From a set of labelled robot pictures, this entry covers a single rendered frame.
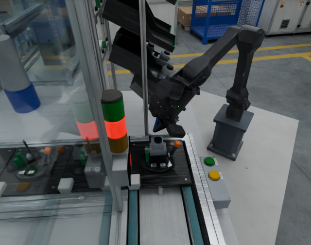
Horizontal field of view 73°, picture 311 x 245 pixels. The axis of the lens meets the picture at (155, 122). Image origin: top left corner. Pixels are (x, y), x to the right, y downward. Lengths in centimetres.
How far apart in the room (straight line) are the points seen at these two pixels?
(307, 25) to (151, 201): 614
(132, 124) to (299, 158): 188
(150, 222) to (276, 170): 64
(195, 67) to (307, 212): 179
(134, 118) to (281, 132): 83
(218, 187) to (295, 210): 139
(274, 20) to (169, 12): 243
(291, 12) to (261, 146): 512
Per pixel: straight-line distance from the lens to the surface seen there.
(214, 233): 78
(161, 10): 479
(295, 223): 213
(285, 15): 607
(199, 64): 67
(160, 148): 81
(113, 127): 48
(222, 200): 84
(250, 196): 101
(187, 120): 128
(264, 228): 96
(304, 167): 256
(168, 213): 83
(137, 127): 121
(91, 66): 42
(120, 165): 54
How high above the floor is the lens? 165
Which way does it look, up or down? 40 degrees down
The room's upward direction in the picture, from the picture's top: straight up
